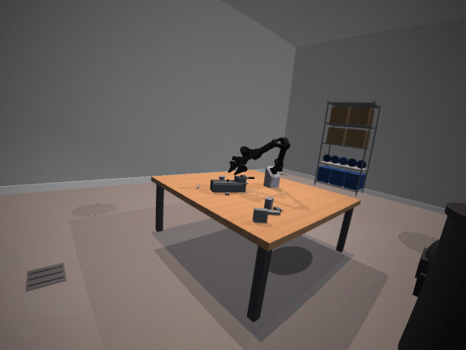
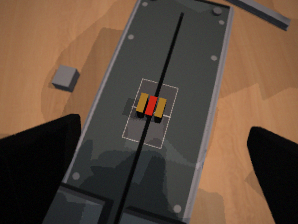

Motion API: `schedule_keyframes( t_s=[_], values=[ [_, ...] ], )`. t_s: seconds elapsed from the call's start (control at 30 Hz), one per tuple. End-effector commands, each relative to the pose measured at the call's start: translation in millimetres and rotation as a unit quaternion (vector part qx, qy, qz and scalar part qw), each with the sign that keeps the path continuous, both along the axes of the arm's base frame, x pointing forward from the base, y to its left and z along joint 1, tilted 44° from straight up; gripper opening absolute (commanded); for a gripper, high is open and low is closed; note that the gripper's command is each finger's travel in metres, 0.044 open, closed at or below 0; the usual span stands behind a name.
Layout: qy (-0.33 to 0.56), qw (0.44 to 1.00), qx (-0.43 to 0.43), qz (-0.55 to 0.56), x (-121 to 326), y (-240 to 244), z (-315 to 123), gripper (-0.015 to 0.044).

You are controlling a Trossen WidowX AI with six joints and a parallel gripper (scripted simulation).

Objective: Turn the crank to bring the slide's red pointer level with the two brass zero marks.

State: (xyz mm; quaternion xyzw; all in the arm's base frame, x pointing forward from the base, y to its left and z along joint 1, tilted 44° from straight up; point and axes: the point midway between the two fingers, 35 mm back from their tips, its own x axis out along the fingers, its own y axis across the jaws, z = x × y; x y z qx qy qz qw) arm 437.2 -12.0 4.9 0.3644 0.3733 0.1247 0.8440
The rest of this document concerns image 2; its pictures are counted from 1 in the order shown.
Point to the grey rectangular base plate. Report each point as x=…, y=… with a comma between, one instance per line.
x=141, y=152

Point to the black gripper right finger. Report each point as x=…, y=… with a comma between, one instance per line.
x=275, y=163

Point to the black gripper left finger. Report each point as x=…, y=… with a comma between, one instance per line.
x=33, y=163

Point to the small grey cube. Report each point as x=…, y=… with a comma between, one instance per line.
x=65, y=78

